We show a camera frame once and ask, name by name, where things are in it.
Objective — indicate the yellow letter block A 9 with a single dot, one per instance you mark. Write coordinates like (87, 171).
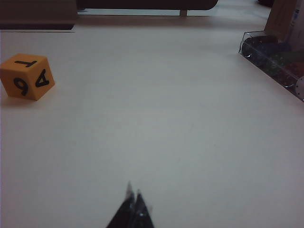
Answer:
(23, 78)

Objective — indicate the clear plastic box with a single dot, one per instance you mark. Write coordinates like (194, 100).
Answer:
(268, 59)

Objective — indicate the wooden block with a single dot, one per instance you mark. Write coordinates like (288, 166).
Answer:
(278, 19)

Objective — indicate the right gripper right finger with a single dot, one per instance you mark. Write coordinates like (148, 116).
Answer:
(142, 216)

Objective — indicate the white bottle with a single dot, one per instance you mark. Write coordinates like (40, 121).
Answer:
(297, 28)

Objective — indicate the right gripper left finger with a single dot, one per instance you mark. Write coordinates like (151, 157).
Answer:
(123, 213)

